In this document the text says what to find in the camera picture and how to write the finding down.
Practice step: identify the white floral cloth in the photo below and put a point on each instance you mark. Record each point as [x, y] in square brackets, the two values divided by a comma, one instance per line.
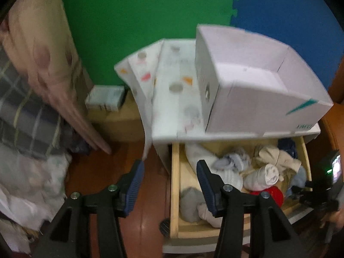
[27, 180]

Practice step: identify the white cardboard box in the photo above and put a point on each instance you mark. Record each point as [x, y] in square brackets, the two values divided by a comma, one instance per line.
[242, 107]

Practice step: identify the small white teal box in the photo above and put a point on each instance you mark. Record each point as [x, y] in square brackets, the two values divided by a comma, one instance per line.
[104, 98]

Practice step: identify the white patterned cover sheet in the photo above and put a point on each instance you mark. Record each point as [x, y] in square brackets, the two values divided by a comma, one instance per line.
[172, 67]

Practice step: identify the red underwear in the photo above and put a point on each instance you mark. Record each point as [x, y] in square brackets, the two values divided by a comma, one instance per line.
[275, 196]

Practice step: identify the blue foam mat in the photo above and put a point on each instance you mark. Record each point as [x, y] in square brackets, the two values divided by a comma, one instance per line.
[282, 5]

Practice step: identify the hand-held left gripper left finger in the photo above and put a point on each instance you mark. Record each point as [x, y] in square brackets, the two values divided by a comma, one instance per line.
[134, 185]

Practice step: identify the brown wooden furniture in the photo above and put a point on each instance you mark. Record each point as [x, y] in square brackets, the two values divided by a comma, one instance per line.
[337, 129]

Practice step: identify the pale pink underwear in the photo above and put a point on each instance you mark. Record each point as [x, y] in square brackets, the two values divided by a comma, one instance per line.
[208, 216]

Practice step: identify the wooden drawer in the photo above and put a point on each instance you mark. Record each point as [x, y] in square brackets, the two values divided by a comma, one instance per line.
[176, 193]

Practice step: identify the grey plaid blanket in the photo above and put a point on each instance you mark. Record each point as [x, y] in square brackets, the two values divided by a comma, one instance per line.
[24, 113]

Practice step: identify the white sock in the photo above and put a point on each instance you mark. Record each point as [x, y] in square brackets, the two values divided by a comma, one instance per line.
[264, 177]

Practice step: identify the person's right hand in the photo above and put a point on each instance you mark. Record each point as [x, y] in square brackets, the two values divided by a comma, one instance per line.
[333, 219]

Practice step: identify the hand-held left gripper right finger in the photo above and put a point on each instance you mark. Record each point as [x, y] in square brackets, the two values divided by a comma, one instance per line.
[205, 185]

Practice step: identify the brown cardboard box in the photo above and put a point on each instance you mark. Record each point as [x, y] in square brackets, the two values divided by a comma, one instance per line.
[121, 126]

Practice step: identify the navy blue underwear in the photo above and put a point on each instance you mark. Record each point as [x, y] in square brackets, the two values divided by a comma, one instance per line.
[289, 146]

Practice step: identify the light blue underwear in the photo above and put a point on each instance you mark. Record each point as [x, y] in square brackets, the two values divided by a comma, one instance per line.
[298, 180]

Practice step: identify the green foam mat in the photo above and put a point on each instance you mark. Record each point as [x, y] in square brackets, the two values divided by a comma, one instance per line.
[134, 10]

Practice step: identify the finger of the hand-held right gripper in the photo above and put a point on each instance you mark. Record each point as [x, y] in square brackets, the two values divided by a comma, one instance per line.
[301, 189]

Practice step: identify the white striped underwear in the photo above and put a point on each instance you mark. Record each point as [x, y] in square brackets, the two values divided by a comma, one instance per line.
[232, 180]

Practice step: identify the light grey underwear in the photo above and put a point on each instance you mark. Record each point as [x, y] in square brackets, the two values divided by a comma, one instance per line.
[197, 153]

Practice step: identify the pink patterned curtain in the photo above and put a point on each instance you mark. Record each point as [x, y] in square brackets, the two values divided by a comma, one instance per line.
[40, 45]

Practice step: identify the blue grey underwear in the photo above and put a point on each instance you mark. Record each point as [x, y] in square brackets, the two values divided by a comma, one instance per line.
[232, 161]

